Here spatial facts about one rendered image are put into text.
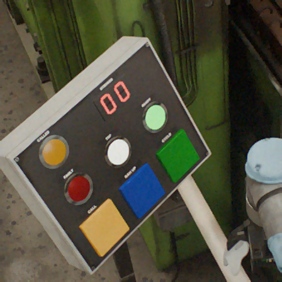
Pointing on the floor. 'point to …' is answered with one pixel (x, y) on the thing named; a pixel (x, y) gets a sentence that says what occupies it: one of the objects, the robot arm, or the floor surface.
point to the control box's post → (124, 262)
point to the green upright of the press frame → (223, 68)
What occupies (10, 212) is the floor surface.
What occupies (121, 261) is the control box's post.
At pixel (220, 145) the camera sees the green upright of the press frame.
